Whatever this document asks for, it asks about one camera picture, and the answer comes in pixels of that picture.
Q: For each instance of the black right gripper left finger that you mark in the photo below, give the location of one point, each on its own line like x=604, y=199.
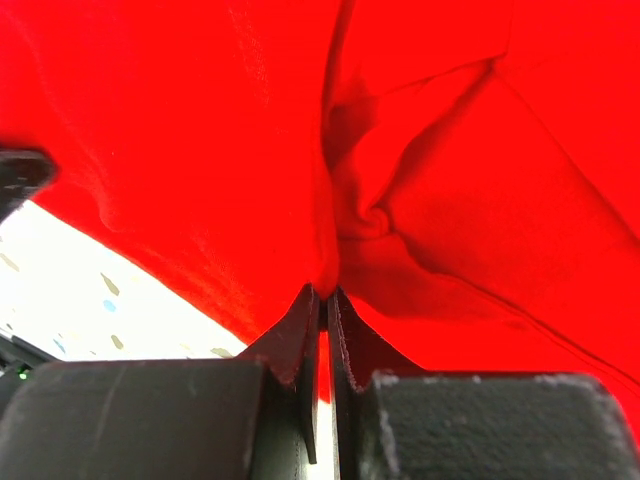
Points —
x=252, y=416

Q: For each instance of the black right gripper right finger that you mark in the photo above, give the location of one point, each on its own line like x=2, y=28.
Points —
x=396, y=420

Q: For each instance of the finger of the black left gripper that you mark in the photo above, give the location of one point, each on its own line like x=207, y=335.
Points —
x=23, y=174

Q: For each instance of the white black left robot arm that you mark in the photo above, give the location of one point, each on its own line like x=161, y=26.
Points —
x=18, y=359

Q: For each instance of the red t-shirt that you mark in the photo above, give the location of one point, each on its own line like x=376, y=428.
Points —
x=467, y=171

